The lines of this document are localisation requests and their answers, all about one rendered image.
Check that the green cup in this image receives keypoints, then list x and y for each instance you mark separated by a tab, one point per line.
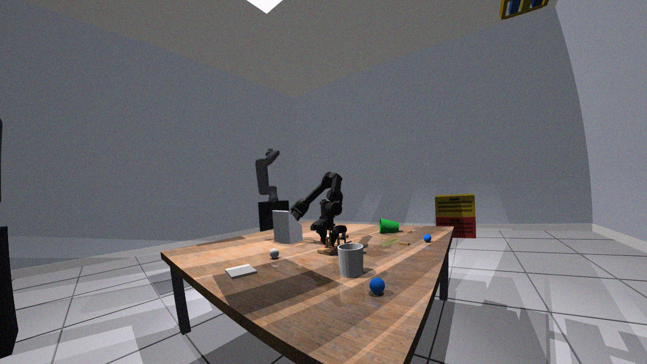
388	226

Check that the white cup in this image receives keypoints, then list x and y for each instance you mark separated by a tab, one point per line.
350	260

